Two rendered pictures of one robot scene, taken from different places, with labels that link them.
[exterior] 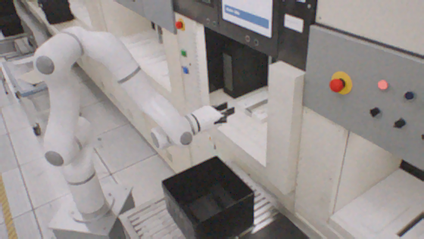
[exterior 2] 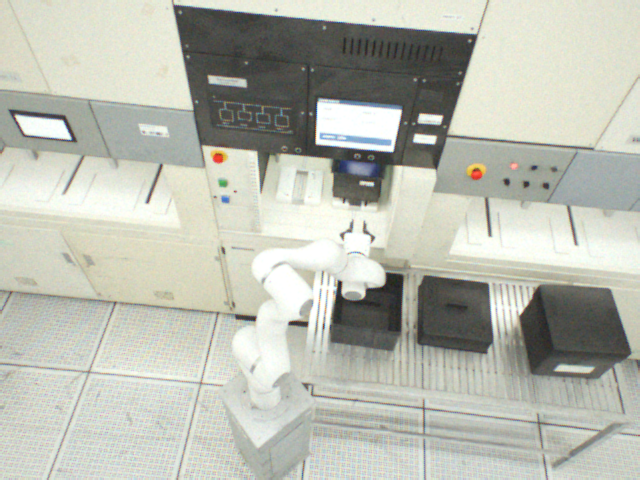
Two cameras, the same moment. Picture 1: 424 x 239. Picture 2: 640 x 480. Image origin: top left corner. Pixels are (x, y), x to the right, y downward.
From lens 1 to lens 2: 1.53 m
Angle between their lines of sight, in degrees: 43
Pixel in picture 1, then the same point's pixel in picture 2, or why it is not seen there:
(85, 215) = (277, 406)
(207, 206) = (356, 312)
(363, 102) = (494, 178)
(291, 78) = (431, 180)
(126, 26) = not seen: outside the picture
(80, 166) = not seen: hidden behind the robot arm
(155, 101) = (358, 266)
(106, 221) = (299, 394)
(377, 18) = (508, 127)
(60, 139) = (284, 359)
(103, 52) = (334, 260)
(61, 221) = (262, 431)
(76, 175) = not seen: hidden behind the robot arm
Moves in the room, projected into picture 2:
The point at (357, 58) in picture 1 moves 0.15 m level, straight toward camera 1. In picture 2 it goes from (493, 154) to (520, 183)
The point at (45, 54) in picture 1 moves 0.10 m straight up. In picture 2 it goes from (306, 298) to (307, 279)
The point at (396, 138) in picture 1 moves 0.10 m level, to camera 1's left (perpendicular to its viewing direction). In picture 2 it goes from (520, 191) to (508, 207)
